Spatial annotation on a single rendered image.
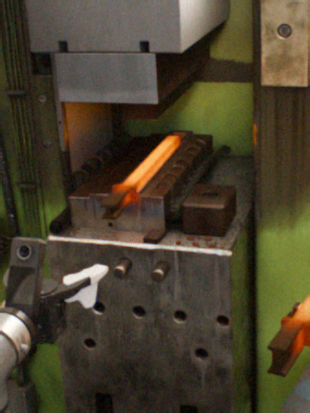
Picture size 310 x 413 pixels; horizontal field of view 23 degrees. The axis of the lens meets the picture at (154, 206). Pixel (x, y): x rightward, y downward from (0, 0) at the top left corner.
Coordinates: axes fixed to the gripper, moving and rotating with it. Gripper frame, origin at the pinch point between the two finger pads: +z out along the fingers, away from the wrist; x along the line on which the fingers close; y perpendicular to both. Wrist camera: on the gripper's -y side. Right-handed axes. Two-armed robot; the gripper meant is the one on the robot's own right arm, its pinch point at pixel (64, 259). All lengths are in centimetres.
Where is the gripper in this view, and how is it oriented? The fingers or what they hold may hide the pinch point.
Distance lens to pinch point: 125.8
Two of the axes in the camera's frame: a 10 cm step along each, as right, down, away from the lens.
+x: 9.5, 0.6, -2.9
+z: 2.9, -3.7, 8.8
